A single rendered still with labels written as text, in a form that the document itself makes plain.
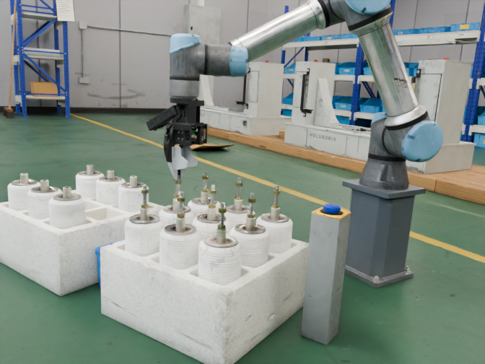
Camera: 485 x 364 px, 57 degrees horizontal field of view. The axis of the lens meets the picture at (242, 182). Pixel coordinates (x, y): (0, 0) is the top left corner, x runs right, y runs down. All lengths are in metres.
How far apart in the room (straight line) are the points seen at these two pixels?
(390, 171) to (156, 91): 6.70
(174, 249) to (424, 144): 0.72
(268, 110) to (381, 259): 3.29
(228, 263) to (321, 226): 0.23
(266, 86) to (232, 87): 4.06
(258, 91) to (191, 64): 3.41
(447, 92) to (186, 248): 2.45
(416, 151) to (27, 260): 1.14
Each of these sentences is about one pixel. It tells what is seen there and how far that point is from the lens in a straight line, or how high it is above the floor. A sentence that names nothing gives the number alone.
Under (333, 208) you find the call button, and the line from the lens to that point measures 1.04.
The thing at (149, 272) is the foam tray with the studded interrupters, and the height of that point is 0.16.
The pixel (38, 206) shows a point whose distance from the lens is 1.43.
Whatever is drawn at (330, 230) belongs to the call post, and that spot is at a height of 0.28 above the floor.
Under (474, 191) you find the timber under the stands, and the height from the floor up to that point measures 0.06.
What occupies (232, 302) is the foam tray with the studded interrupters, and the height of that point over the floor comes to 0.16.
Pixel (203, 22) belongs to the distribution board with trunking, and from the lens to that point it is 8.08.
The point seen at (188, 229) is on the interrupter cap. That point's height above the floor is 0.25.
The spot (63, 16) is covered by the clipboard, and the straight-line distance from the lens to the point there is 6.75.
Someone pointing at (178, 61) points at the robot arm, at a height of 0.64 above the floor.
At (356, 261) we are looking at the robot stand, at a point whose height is 0.05.
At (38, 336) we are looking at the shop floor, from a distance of 1.19.
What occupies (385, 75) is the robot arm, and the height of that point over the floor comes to 0.63.
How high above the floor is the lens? 0.60
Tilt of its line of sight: 12 degrees down
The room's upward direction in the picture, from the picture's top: 3 degrees clockwise
